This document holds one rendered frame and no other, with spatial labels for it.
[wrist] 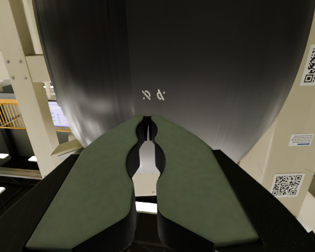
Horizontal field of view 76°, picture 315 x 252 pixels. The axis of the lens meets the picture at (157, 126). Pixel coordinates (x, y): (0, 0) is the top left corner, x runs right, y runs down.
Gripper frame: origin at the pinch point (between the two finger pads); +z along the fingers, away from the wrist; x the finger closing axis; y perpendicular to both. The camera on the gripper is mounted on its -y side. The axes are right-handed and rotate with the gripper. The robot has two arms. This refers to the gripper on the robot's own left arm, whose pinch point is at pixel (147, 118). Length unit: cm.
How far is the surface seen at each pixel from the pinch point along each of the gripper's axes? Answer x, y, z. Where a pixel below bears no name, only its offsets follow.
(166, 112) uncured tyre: 1.7, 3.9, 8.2
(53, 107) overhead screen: -196, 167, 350
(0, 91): -514, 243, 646
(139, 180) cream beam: -6, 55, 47
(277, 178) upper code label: 30.1, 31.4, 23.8
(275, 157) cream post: 28.2, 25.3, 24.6
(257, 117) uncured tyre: 11.8, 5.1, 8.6
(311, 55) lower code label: 29.7, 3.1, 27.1
